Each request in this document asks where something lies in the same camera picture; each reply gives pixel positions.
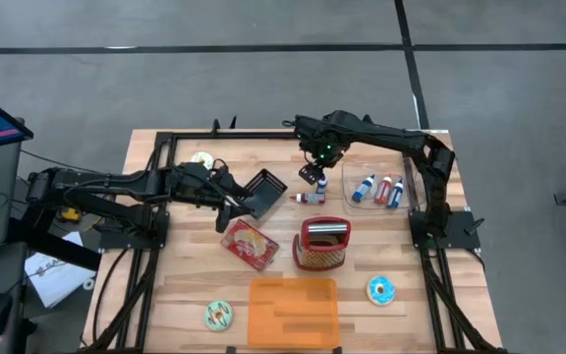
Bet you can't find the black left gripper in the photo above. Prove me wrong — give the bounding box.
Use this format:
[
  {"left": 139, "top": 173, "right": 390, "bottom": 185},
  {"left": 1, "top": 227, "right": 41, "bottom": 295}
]
[{"left": 166, "top": 160, "right": 255, "bottom": 235}]

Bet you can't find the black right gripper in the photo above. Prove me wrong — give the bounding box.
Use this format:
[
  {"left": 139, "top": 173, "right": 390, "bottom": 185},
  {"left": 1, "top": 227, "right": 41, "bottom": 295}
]
[{"left": 282, "top": 115, "right": 351, "bottom": 186}]

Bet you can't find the black plastic slotted basket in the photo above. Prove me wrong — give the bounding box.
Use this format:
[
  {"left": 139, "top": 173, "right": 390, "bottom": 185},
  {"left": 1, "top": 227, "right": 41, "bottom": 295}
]
[{"left": 242, "top": 168, "right": 289, "bottom": 221}]

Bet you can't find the teal donut with brown drizzle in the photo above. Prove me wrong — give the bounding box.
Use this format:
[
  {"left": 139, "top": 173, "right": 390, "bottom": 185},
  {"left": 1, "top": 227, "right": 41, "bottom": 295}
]
[{"left": 203, "top": 299, "right": 236, "bottom": 332}]

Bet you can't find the small red-cap bottle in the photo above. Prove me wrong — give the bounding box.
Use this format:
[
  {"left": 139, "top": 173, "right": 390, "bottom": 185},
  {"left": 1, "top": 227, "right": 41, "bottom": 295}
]
[
  {"left": 373, "top": 172, "right": 394, "bottom": 206},
  {"left": 289, "top": 192, "right": 327, "bottom": 207}
]

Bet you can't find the red clear-lid box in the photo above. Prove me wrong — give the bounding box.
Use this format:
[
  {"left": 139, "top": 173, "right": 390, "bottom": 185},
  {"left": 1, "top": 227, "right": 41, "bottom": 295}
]
[{"left": 219, "top": 218, "right": 281, "bottom": 272}]

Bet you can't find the white donut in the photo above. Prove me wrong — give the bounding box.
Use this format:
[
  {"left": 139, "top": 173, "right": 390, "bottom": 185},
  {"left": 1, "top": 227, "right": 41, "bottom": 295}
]
[{"left": 190, "top": 150, "right": 215, "bottom": 171}]

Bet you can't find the clear plastic tray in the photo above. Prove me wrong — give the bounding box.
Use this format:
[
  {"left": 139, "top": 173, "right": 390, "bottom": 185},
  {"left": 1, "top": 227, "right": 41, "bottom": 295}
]
[{"left": 341, "top": 158, "right": 427, "bottom": 218}]

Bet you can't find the red mesh desk organizer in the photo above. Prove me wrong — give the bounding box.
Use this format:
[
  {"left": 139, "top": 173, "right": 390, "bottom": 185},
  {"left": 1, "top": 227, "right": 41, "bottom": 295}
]
[{"left": 292, "top": 215, "right": 353, "bottom": 272}]

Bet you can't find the orange translucent board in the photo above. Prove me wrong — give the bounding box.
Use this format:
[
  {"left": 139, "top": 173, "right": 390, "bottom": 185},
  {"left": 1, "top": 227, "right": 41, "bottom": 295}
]
[{"left": 247, "top": 276, "right": 341, "bottom": 351}]

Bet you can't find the blue sprinkled donut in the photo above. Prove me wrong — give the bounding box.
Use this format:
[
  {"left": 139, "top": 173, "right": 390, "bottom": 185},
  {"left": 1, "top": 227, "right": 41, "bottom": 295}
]
[{"left": 366, "top": 274, "right": 397, "bottom": 307}]

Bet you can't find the yellow tool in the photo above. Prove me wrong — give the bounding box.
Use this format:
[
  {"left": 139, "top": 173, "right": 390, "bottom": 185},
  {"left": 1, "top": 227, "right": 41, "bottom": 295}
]
[{"left": 58, "top": 206, "right": 84, "bottom": 224}]

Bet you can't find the white printed paper sheet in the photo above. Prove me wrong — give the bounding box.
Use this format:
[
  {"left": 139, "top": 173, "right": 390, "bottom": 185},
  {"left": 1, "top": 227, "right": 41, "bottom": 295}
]
[{"left": 23, "top": 230, "right": 98, "bottom": 310}]

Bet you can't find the black aluminium table frame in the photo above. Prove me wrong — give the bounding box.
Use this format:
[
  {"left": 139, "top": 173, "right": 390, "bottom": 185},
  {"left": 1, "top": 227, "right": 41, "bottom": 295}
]
[{"left": 82, "top": 117, "right": 510, "bottom": 354}]

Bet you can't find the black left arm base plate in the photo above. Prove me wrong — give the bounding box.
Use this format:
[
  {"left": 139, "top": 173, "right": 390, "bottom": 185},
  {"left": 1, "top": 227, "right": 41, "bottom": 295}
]
[{"left": 97, "top": 209, "right": 171, "bottom": 253}]

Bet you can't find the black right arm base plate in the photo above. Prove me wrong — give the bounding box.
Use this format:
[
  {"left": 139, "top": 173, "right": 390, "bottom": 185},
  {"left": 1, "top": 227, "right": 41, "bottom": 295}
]
[{"left": 407, "top": 209, "right": 481, "bottom": 252}]

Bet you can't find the black cable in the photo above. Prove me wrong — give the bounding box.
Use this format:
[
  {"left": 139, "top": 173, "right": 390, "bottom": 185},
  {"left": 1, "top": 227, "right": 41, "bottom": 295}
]
[{"left": 19, "top": 148, "right": 93, "bottom": 175}]

